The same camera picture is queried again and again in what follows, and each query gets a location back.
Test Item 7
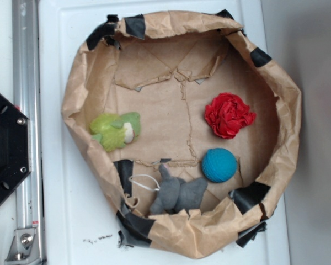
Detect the blue textured ball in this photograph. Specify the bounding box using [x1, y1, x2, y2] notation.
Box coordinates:
[201, 148, 237, 183]

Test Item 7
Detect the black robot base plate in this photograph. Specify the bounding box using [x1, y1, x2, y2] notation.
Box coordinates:
[0, 94, 30, 206]

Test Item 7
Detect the aluminum extrusion rail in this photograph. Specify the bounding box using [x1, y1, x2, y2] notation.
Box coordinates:
[12, 1, 46, 264]

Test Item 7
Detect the metal corner bracket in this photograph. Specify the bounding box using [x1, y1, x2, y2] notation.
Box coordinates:
[4, 228, 41, 264]

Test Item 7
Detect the gray plush animal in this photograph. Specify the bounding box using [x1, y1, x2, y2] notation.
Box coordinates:
[150, 164, 208, 215]

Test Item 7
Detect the red crumpled paper ball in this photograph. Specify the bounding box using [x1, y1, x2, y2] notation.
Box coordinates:
[204, 92, 257, 139]

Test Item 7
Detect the green plush toy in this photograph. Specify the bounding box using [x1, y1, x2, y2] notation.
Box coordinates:
[89, 112, 141, 152]

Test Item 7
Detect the brown paper bag bin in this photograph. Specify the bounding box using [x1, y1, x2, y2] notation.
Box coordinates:
[62, 10, 301, 259]

